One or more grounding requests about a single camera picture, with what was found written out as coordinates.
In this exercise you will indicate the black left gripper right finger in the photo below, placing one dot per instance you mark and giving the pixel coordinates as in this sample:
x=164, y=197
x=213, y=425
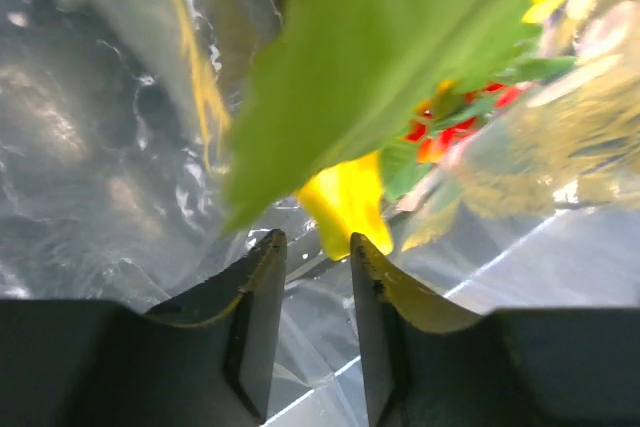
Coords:
x=427, y=361

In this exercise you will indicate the yellow fake bell pepper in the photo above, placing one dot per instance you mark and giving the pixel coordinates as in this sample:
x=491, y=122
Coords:
x=345, y=199

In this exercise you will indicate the clear zip top bag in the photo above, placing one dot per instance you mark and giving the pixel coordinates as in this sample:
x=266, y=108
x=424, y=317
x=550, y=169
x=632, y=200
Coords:
x=522, y=192

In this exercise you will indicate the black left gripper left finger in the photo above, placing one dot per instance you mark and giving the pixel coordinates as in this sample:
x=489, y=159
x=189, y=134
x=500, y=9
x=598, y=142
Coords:
x=202, y=358

